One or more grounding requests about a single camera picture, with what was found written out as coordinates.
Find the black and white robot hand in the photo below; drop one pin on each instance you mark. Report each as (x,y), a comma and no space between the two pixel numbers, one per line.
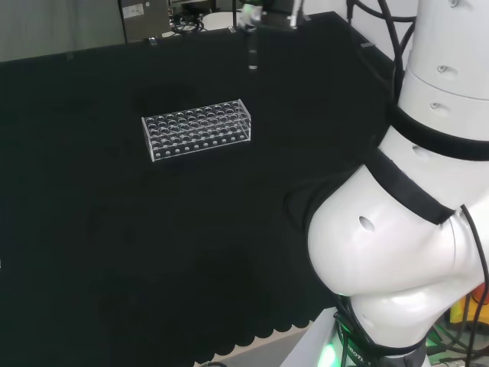
(267,13)

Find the clear glass test tube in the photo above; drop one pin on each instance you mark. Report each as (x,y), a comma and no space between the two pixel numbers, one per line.
(252,51)

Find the clear plastic test tube rack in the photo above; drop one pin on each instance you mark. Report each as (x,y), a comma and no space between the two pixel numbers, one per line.
(196,128)

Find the silver cloth clamp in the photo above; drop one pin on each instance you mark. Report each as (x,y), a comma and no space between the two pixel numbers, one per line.
(152,41)

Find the grey metal cabinet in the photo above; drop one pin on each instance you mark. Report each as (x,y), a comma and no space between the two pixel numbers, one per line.
(144,19)

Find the black bench cloth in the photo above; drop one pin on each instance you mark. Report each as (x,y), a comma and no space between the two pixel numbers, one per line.
(172,199)

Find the yellow stop button box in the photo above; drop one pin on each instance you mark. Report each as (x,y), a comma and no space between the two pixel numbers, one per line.
(464,306)

